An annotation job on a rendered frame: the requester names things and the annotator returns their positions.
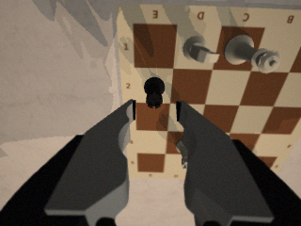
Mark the brown and cream chessboard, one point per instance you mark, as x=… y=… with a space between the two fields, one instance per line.
x=262 y=110

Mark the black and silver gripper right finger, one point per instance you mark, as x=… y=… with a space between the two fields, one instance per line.
x=227 y=183

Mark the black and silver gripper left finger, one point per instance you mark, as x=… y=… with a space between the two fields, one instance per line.
x=86 y=180

